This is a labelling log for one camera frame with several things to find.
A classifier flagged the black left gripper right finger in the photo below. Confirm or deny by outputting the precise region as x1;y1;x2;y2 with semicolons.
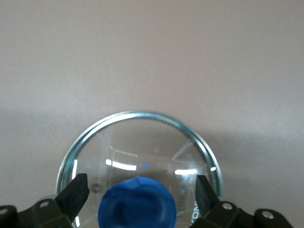
189;175;294;228

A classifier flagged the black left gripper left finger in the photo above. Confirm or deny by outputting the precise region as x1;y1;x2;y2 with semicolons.
0;173;91;228

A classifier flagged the glass lid with blue knob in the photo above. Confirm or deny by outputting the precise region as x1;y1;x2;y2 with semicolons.
55;109;224;228

